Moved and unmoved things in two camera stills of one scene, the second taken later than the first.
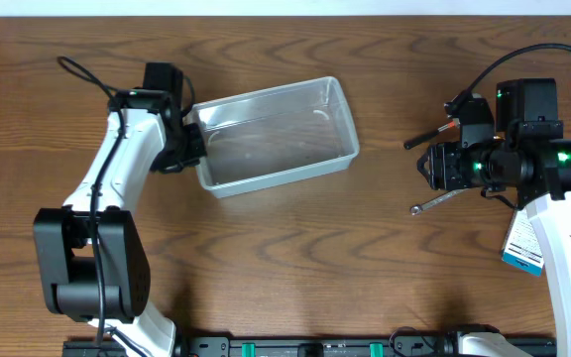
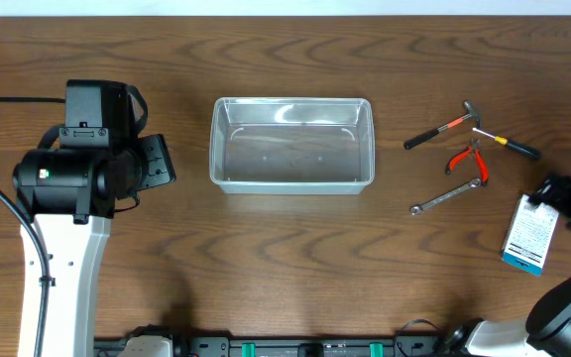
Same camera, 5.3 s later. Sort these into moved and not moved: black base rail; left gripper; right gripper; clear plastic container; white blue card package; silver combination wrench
Moved: left gripper; right gripper; clear plastic container
Not moved: black base rail; silver combination wrench; white blue card package
